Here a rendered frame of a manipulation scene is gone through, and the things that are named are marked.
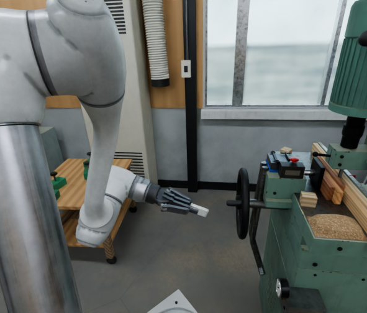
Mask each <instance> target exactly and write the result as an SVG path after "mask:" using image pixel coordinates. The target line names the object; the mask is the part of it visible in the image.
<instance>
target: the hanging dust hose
mask: <svg viewBox="0 0 367 313"><path fill-rule="evenodd" d="M142 1H143V2H142V4H143V5H142V6H143V8H142V9H144V10H143V12H144V13H143V15H144V20H145V21H144V23H145V24H144V25H146V26H145V28H146V29H145V30H146V31H145V33H146V35H147V36H146V38H147V39H146V40H147V45H148V46H147V47H148V49H147V50H148V54H149V56H148V57H149V58H148V59H149V64H150V65H149V66H150V68H151V69H150V71H151V72H150V73H151V77H152V78H151V82H152V86H153V87H166V86H169V85H170V77H169V72H168V71H169V70H168V63H167V62H168V61H167V60H168V59H167V58H168V57H167V54H166V53H167V52H166V51H167V49H166V45H165V44H166V42H165V41H166V40H165V36H166V35H164V34H166V33H165V30H164V29H165V28H164V26H165V25H164V20H163V19H164V17H163V16H164V15H163V13H164V12H163V11H164V10H163V7H162V6H163V4H162V3H163V1H162V0H142Z"/></svg>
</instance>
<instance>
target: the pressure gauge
mask: <svg viewBox="0 0 367 313"><path fill-rule="evenodd" d="M278 287H279V288H278ZM276 293H277V296H278V298H283V299H284V300H286V299H288V298H289V283H288V280H287V279H286V278H279V277H277V278H276Z"/></svg>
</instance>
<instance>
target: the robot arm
mask: <svg viewBox="0 0 367 313"><path fill-rule="evenodd" d="M126 76H127V70H126V62H125V52H124V46H123V43H122V39H121V37H120V35H119V31H118V29H117V26H116V23H115V21H114V18H113V16H112V14H111V12H110V10H109V8H108V7H107V5H106V3H105V2H104V0H47V2H46V8H45V9H34V10H16V9H7V8H0V285H1V290H2V294H3V297H4V302H5V305H6V309H7V313H83V310H82V307H81V302H80V298H79V294H78V289H77V285H76V281H75V276H74V272H73V268H72V265H71V260H70V255H69V252H68V247H67V244H66V238H65V234H64V231H63V226H62V222H61V218H60V213H59V210H58V205H57V200H56V197H55V192H54V188H53V184H52V179H51V176H50V171H49V168H48V163H47V158H46V154H45V150H44V147H43V142H42V137H41V134H40V129H39V127H40V126H41V125H42V122H43V120H44V117H45V106H46V97H50V96H61V95H70V96H77V98H78V100H79V101H80V103H81V104H82V106H83V107H84V109H85V111H86V112H87V114H88V116H89V118H90V119H91V122H92V125H93V144H92V149H91V157H90V162H89V170H88V178H87V182H86V190H85V195H84V204H83V205H82V206H81V209H80V212H79V219H78V225H77V228H76V239H77V241H78V243H80V244H83V245H86V246H89V247H93V248H95V247H97V246H100V245H101V244H102V243H103V242H104V241H105V240H106V238H107V237H108V236H109V234H110V232H111V230H112V228H113V226H114V224H115V222H116V220H117V217H118V215H119V211H120V208H121V206H122V204H123V202H124V201H125V199H126V198H130V199H133V200H135V201H138V202H143V200H145V202H147V203H149V204H154V203H155V204H157V205H159V206H160V207H161V211H162V212H173V213H177V214H183V215H186V214H188V212H191V213H193V214H198V215H201V216H203V217H206V215H207V213H208V212H209V210H208V209H206V208H204V207H201V206H198V205H196V204H193V203H192V200H191V199H190V198H188V197H186V196H185V195H183V194H181V193H179V192H177V191H175V190H174V189H173V188H171V187H169V188H168V189H167V190H165V189H161V188H160V186H159V185H157V184H154V183H152V184H150V180H149V179H146V178H143V177H141V176H137V175H135V174H133V173H132V172H131V171H129V170H126V169H124V168H121V167H119V166H114V165H112V162H113V159H114V154H115V151H116V146H117V139H118V135H119V126H120V115H121V110H122V104H123V100H124V95H125V81H126Z"/></svg>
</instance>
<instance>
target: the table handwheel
mask: <svg viewBox="0 0 367 313"><path fill-rule="evenodd" d="M235 200H236V201H241V202H242V206H235V208H236V223H237V235H238V237H239V239H241V240H244V239H245V238H246V236H247V233H248V225H249V216H250V207H252V208H262V209H282V210H287V209H283V208H272V207H265V202H264V199H263V200H262V201H257V200H256V199H250V185H249V178H248V172H247V170H246V169H245V168H240V169H239V172H238V178H237V195H236V198H235Z"/></svg>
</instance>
